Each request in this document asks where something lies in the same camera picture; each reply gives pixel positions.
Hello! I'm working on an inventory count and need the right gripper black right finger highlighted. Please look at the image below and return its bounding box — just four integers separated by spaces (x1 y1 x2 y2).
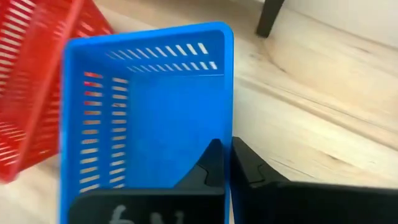
231 136 398 224

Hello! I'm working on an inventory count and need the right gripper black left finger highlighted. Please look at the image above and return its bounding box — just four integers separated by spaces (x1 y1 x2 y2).
68 138 226 224

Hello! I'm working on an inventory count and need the blue slotted plastic basket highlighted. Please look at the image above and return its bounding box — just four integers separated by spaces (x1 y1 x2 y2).
58 21 234 224

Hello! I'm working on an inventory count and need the red slotted plastic basket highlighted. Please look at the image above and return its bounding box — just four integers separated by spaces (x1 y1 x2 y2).
0 0 114 184

